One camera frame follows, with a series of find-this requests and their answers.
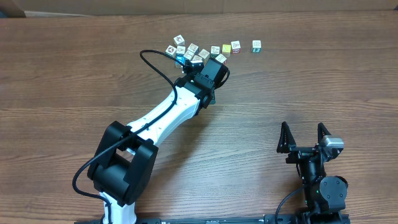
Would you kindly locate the block with red picture top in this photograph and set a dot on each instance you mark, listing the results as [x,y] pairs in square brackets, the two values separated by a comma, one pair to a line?
[179,40]

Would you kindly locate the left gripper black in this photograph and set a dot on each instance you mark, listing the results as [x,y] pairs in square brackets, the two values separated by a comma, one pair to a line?
[212,93]

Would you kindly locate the white block behind blue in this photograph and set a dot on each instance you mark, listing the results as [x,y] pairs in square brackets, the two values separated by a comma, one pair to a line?
[180,50]

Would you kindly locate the white block green letters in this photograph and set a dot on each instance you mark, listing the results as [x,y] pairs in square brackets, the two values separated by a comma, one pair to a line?
[215,51]

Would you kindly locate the white block red side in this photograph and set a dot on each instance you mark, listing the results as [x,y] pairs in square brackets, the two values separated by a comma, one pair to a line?
[221,59]

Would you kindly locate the white block green grid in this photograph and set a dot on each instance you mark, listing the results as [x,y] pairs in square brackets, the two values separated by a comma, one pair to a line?
[193,48]

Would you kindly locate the white block butterfly picture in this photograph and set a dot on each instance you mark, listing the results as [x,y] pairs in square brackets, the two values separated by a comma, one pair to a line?
[197,58]

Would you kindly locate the white block teal far right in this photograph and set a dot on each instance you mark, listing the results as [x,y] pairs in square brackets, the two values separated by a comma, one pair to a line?
[256,46]

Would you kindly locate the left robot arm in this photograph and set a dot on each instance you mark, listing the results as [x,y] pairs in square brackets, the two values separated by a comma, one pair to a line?
[126,154]

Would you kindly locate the block red circle green side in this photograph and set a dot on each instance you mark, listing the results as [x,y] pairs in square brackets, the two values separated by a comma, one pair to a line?
[171,51]

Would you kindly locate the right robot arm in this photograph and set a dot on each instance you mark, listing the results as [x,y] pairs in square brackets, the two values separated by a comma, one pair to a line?
[324,195]

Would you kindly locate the white block teal side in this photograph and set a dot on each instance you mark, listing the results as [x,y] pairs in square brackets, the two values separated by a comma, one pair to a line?
[188,55]

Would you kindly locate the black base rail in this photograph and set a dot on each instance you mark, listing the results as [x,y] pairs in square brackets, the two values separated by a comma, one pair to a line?
[266,219]

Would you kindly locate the white block red bottom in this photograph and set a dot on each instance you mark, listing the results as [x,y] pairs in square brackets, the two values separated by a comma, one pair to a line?
[235,47]

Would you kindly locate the white block tilted centre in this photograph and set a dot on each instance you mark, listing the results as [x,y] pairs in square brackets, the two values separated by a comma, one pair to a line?
[205,55]

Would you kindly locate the yellow block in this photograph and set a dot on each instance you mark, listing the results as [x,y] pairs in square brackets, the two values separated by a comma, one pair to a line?
[226,50]

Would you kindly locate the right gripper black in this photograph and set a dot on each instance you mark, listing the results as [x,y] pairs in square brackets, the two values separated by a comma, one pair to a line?
[288,144]

